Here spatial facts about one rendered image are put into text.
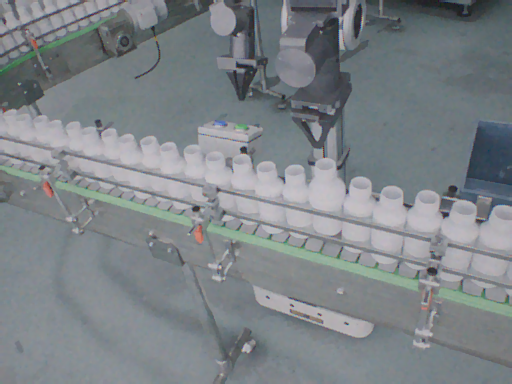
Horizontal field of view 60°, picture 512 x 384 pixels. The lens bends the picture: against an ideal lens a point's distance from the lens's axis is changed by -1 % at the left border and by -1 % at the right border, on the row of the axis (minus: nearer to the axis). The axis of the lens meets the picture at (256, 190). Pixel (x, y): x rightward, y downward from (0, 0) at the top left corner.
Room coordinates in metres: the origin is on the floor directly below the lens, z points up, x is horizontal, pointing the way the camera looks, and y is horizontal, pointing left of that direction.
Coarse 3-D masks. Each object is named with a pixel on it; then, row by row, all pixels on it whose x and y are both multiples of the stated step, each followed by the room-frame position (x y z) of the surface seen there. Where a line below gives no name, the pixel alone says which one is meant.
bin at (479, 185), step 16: (480, 128) 0.99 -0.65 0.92; (496, 128) 0.97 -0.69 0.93; (480, 144) 0.99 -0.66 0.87; (496, 144) 0.96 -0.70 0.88; (480, 160) 0.98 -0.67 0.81; (496, 160) 0.96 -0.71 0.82; (464, 176) 0.78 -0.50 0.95; (480, 176) 0.97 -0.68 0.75; (496, 176) 0.95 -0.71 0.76; (464, 192) 0.74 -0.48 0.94; (480, 192) 0.72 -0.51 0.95; (496, 192) 0.91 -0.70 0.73; (480, 208) 0.69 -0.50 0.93; (480, 224) 0.64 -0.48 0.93
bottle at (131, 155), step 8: (128, 136) 0.89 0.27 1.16; (120, 144) 0.87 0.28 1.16; (128, 144) 0.86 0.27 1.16; (136, 144) 0.88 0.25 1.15; (128, 152) 0.86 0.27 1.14; (136, 152) 0.87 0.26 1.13; (128, 160) 0.85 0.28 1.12; (136, 160) 0.85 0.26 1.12; (128, 176) 0.86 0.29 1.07; (136, 176) 0.85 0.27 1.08; (144, 176) 0.85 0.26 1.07; (136, 184) 0.85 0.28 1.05; (144, 184) 0.85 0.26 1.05; (136, 192) 0.85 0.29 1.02
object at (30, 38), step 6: (198, 0) 2.51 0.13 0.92; (198, 6) 2.50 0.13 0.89; (6, 24) 2.05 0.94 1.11; (18, 30) 1.98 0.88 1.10; (24, 36) 1.97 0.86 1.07; (30, 36) 1.94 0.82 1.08; (24, 42) 1.98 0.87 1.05; (30, 42) 1.98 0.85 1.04; (36, 48) 1.93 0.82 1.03; (36, 54) 1.94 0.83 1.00; (42, 60) 1.94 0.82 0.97; (42, 66) 1.94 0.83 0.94; (48, 66) 1.95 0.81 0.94; (48, 72) 1.94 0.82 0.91; (48, 78) 1.94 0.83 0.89
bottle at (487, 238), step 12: (492, 216) 0.47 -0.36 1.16; (504, 216) 0.47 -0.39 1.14; (480, 228) 0.48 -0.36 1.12; (492, 228) 0.46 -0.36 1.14; (504, 228) 0.45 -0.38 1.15; (480, 240) 0.46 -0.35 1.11; (492, 240) 0.45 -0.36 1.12; (504, 240) 0.44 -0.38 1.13; (504, 252) 0.43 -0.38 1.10; (480, 264) 0.45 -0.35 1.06; (492, 264) 0.44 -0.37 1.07; (504, 264) 0.43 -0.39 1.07; (492, 276) 0.43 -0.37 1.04
